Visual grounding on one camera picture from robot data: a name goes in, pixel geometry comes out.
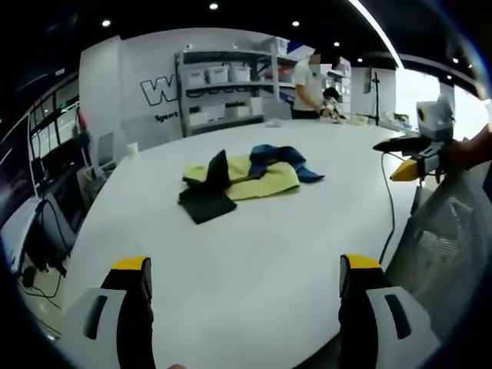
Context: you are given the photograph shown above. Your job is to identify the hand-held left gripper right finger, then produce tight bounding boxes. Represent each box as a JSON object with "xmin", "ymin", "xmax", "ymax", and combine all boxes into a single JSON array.
[{"xmin": 337, "ymin": 253, "xmax": 443, "ymax": 369}]

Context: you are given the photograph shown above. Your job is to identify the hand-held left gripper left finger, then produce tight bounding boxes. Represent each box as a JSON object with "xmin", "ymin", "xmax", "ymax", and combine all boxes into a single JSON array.
[{"xmin": 62, "ymin": 256, "xmax": 155, "ymax": 369}]

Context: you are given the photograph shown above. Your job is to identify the black garment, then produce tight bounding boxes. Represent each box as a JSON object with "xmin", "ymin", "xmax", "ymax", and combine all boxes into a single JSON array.
[{"xmin": 177, "ymin": 149, "xmax": 238, "ymax": 225}]

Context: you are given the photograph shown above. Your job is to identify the blue garment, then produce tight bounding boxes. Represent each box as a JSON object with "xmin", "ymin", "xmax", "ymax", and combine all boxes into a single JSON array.
[{"xmin": 248, "ymin": 143, "xmax": 326, "ymax": 184}]

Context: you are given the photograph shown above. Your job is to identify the yellow garment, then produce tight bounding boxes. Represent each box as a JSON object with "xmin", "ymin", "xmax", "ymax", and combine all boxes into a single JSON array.
[{"xmin": 181, "ymin": 153, "xmax": 301, "ymax": 202}]

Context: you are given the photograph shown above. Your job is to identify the black tripod stand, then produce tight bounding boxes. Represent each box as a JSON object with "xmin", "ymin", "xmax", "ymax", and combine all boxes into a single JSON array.
[{"xmin": 368, "ymin": 66, "xmax": 385, "ymax": 126}]

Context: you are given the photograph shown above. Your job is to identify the grey mesh chair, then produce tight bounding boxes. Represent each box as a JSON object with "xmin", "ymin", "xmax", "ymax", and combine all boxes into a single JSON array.
[{"xmin": 385, "ymin": 161, "xmax": 492, "ymax": 347}]

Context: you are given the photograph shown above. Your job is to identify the ceiling light strip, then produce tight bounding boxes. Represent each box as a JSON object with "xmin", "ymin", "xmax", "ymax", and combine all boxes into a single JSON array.
[{"xmin": 345, "ymin": 0, "xmax": 405, "ymax": 70}]

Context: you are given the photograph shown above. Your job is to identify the dark office chair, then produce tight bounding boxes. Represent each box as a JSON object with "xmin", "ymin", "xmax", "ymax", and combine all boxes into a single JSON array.
[{"xmin": 32, "ymin": 191, "xmax": 80, "ymax": 270}]

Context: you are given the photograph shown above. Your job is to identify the grey office chair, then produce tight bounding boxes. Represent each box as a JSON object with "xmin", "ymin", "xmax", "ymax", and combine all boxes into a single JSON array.
[{"xmin": 97, "ymin": 131, "xmax": 121, "ymax": 171}]

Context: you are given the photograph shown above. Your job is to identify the grey metal shelf rack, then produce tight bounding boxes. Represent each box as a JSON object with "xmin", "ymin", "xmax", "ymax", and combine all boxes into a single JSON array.
[{"xmin": 174, "ymin": 37, "xmax": 301, "ymax": 138}]

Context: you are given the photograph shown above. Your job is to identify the black cable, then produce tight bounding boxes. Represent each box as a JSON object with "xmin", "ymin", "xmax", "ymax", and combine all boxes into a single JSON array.
[{"xmin": 377, "ymin": 150, "xmax": 397, "ymax": 268}]

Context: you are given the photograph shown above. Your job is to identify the black floor cables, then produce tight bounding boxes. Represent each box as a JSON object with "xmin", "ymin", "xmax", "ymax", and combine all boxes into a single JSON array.
[{"xmin": 17, "ymin": 264, "xmax": 65, "ymax": 341}]

